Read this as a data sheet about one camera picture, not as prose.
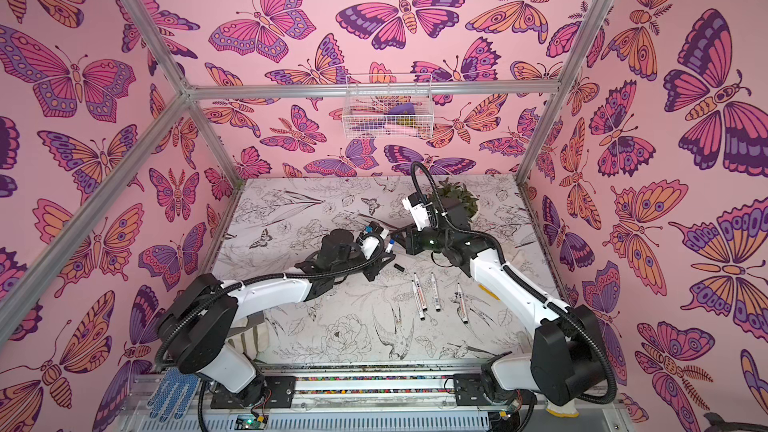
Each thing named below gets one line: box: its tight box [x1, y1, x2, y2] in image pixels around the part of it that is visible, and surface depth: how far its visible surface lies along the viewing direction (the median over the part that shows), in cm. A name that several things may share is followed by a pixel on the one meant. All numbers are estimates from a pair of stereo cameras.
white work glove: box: [545, 400, 580, 418], surface depth 71 cm
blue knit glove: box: [146, 367, 201, 423], surface depth 75 cm
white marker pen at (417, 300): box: [411, 279, 425, 321], surface depth 89 cm
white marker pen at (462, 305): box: [457, 282, 469, 324], surface depth 89 cm
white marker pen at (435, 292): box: [430, 271, 441, 312], surface depth 91 cm
